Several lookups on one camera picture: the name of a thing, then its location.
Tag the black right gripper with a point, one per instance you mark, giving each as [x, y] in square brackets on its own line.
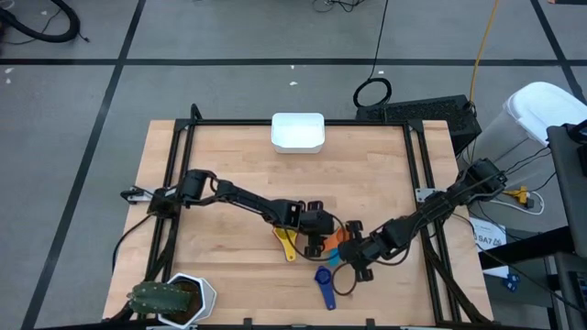
[362, 249]

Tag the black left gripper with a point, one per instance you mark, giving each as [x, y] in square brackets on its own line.
[318, 224]

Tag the orange measuring cup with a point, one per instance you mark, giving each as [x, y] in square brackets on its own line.
[338, 238]

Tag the light blue measuring cup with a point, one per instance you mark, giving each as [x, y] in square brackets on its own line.
[335, 258]

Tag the yellow measuring cup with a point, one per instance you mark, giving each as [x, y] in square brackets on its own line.
[288, 249]

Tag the small navy measuring cup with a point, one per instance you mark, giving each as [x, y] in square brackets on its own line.
[323, 276]

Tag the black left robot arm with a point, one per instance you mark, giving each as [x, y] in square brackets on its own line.
[243, 197]

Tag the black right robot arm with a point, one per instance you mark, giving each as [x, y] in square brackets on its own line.
[435, 208]

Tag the white plastic basket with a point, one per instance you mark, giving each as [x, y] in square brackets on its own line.
[298, 133]

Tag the white paper sign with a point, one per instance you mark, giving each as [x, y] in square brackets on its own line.
[488, 238]

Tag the white hexagonal plant pot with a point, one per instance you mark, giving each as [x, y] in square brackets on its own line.
[206, 293]

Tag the small blue floor item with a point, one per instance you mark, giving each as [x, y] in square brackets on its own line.
[511, 282]

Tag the black furniture base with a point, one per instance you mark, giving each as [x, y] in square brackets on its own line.
[527, 247]

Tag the green cactus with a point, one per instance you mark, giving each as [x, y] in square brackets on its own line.
[158, 298]

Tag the white lidded trash bin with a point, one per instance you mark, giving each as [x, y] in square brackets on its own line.
[541, 110]

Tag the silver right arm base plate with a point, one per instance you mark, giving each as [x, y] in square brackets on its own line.
[424, 194]

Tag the black metal table frame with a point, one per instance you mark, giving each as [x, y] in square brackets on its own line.
[229, 122]

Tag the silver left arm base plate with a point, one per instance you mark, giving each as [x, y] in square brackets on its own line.
[137, 194]

